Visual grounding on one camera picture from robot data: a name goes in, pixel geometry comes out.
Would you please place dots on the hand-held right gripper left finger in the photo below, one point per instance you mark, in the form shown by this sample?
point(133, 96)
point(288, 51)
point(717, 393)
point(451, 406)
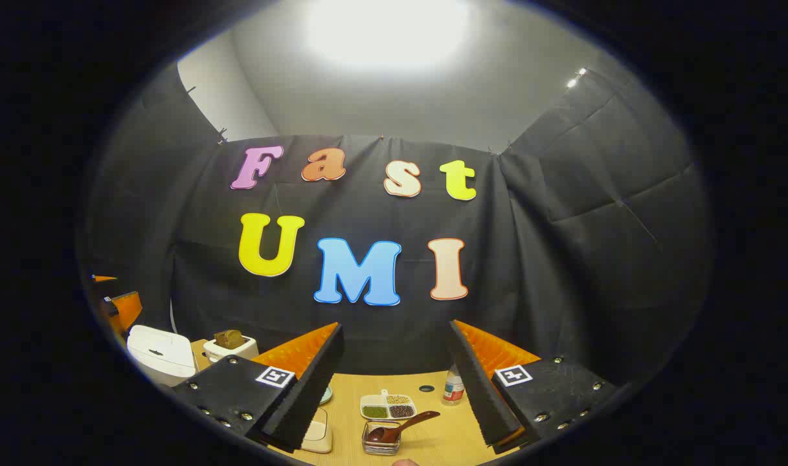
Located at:
point(309, 388)

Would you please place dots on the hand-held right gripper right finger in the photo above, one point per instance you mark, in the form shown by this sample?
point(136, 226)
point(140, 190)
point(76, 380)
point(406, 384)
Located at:
point(478, 388)

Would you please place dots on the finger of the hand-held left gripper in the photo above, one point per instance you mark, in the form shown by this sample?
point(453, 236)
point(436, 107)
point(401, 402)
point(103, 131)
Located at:
point(127, 310)
point(104, 279)

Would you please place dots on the clear box of rice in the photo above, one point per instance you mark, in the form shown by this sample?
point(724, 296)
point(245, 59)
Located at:
point(319, 437)

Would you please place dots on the white rice cooker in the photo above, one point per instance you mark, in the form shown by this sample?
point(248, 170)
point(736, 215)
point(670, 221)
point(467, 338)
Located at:
point(160, 353)

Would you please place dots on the brown wooden spoon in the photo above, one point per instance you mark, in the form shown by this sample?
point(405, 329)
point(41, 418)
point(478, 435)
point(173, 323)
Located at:
point(400, 427)

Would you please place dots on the clear glass chopstick holder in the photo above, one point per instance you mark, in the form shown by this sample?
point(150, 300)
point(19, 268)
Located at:
point(381, 446)

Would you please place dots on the pale green plate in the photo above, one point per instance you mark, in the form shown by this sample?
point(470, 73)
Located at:
point(326, 395)

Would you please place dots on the clear bottle with red label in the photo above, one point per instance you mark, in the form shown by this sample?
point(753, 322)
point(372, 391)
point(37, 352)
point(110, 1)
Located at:
point(453, 388)

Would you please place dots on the white divided bean dish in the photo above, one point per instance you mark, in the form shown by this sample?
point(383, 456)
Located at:
point(387, 406)

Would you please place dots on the white toaster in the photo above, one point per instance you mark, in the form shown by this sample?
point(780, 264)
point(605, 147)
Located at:
point(235, 353)

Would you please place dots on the brown bread slice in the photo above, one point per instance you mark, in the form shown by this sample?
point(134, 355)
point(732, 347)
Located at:
point(230, 338)

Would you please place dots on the ceiling light panel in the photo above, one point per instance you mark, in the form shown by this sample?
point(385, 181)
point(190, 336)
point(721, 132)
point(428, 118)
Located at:
point(387, 29)

